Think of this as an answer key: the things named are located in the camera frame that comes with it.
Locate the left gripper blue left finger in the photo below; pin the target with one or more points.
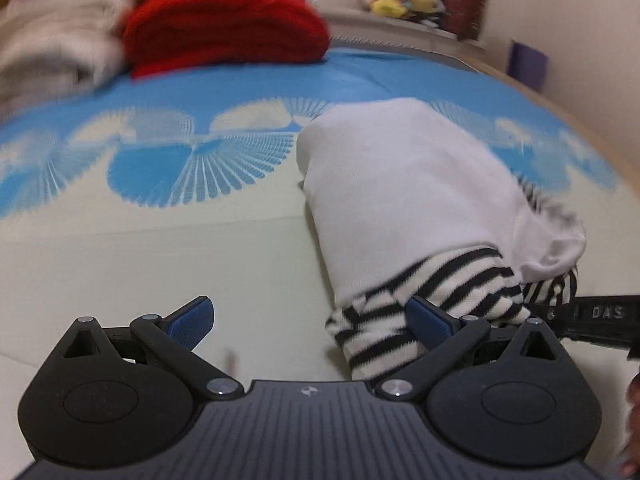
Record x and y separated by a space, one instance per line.
120 395

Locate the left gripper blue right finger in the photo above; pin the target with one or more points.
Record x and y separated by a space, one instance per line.
507 396

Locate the black white striped garment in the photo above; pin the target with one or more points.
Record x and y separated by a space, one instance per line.
407 204

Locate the blue white patterned bedsheet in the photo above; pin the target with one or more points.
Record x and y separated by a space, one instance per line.
158 190

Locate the beige folded quilt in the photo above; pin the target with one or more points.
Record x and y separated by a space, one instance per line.
51 49

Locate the red folded blanket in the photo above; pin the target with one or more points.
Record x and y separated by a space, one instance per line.
166 35

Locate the purple box by wall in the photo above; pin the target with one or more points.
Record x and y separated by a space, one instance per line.
527 65

